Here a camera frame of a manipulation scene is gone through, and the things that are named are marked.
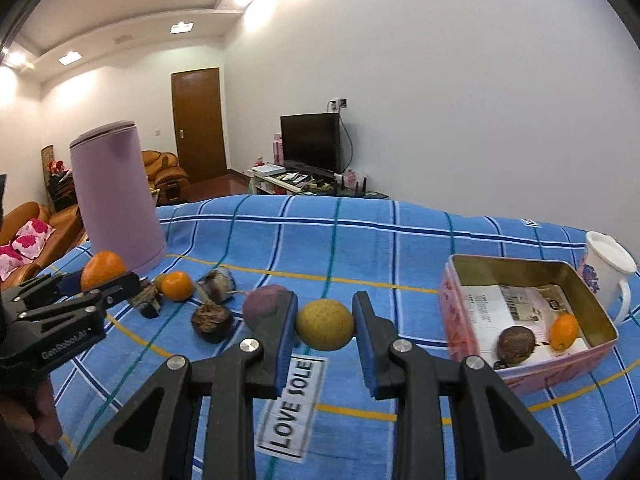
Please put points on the lilac cylindrical container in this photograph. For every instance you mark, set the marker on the lilac cylindrical container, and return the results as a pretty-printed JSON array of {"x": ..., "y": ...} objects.
[{"x": 115, "y": 195}]

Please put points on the square ceiling light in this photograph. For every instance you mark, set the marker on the square ceiling light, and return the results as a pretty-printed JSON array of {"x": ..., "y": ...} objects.
[
  {"x": 181, "y": 27},
  {"x": 70, "y": 58}
]

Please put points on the blue plaid blanket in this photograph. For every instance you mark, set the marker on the blue plaid blanket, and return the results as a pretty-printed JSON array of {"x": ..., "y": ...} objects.
[{"x": 350, "y": 240}]

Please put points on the yellow round fruit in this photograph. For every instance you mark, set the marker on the yellow round fruit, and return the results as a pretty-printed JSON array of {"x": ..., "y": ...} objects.
[{"x": 325, "y": 325}]

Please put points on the white tv stand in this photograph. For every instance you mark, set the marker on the white tv stand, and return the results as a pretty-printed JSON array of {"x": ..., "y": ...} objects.
[{"x": 280, "y": 185}]

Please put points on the pink tall box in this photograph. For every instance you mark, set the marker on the pink tall box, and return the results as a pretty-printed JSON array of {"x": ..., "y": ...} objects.
[{"x": 277, "y": 150}]

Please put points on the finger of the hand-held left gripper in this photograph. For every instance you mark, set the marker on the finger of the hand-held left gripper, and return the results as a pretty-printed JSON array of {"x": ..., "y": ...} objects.
[
  {"x": 67, "y": 283},
  {"x": 122, "y": 285}
]

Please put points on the small oval orange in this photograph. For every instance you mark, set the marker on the small oval orange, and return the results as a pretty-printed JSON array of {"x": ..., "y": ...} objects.
[{"x": 565, "y": 332}]

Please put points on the brown wooden door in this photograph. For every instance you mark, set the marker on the brown wooden door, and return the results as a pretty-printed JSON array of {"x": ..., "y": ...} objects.
[{"x": 197, "y": 125}]

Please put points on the purple passion fruit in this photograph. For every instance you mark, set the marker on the purple passion fruit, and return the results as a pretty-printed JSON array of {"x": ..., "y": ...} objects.
[{"x": 261, "y": 305}]

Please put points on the small round mandarin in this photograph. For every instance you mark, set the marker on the small round mandarin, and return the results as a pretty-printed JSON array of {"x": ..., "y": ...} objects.
[{"x": 177, "y": 286}]

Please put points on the tan leather sofa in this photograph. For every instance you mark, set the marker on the tan leather sofa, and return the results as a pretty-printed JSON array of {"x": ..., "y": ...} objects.
[{"x": 60, "y": 225}]

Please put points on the black wifi router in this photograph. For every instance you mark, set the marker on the black wifi router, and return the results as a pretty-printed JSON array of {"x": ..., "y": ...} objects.
[{"x": 352, "y": 189}]

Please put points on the pink heart print pillow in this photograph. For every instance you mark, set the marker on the pink heart print pillow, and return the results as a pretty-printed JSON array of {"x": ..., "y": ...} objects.
[
  {"x": 9, "y": 260},
  {"x": 32, "y": 237}
]

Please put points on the dark cluttered shelf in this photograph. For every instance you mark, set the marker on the dark cluttered shelf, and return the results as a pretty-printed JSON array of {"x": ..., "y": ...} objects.
[{"x": 57, "y": 180}]

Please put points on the dark brown passion fruit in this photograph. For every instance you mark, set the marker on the dark brown passion fruit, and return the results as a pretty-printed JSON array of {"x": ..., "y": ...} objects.
[{"x": 515, "y": 345}]

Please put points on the large orange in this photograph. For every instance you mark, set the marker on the large orange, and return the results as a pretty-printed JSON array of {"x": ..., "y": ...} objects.
[{"x": 102, "y": 266}]

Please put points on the tan leather armchair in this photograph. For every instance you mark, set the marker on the tan leather armchair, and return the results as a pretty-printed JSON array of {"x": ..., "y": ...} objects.
[{"x": 165, "y": 172}]

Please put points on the black television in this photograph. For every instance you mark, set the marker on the black television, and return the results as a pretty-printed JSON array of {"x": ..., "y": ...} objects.
[{"x": 310, "y": 142}]

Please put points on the person's left hand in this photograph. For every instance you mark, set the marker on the person's left hand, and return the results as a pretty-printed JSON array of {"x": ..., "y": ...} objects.
[{"x": 30, "y": 410}]

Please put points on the pink tin box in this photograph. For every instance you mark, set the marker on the pink tin box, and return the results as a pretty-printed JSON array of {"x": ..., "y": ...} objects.
[{"x": 455, "y": 320}]

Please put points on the brown fuzzy object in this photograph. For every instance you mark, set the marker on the brown fuzzy object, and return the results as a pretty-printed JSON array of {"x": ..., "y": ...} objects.
[{"x": 210, "y": 322}]

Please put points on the white wall socket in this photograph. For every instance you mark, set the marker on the white wall socket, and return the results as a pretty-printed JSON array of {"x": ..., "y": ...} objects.
[{"x": 337, "y": 104}]

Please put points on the white paper cup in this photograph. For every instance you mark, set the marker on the white paper cup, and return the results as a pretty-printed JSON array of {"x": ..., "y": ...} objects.
[{"x": 607, "y": 265}]

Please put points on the printed paper sheet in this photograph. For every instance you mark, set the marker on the printed paper sheet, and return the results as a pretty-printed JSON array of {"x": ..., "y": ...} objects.
[{"x": 500, "y": 305}]

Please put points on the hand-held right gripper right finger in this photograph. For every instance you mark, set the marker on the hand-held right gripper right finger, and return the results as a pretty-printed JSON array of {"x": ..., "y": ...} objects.
[{"x": 365, "y": 350}]

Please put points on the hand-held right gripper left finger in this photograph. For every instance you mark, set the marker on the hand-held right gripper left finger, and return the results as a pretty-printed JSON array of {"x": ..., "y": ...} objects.
[{"x": 285, "y": 345}]

